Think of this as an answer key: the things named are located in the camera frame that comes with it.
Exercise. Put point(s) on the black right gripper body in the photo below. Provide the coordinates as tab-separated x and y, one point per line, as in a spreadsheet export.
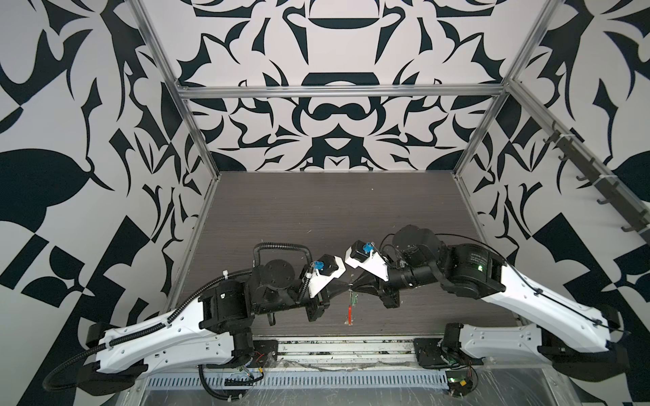
389	290

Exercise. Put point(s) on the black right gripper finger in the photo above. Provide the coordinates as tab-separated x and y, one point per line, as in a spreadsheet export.
366	279
370	289

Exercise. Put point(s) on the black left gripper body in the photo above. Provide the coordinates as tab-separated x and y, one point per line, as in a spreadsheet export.
312	304

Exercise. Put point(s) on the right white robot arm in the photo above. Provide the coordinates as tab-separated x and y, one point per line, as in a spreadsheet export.
576	340

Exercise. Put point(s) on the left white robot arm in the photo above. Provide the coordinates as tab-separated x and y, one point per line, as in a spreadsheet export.
215	328

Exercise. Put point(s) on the green lit circuit board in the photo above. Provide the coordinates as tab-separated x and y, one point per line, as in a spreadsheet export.
460	382

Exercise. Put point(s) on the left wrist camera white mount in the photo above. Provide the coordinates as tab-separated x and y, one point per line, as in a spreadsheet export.
318	274

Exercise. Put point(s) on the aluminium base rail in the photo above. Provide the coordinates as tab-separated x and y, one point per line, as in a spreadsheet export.
345	353

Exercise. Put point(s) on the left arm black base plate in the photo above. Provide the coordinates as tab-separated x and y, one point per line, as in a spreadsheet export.
265	351

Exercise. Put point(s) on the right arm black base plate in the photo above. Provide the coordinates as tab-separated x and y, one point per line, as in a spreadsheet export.
430	355

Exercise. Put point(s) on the white slotted cable duct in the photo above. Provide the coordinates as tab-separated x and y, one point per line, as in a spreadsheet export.
344	379

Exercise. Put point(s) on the aluminium horizontal frame bar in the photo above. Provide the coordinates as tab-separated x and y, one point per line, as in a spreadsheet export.
337	91

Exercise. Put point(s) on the grey wall hook rack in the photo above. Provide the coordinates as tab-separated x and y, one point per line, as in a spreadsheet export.
614	192

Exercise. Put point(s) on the right aluminium corner post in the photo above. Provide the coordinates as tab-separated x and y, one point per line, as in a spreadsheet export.
531	42

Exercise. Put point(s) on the aluminium corner post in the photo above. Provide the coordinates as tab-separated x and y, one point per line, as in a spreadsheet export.
531	42
146	29

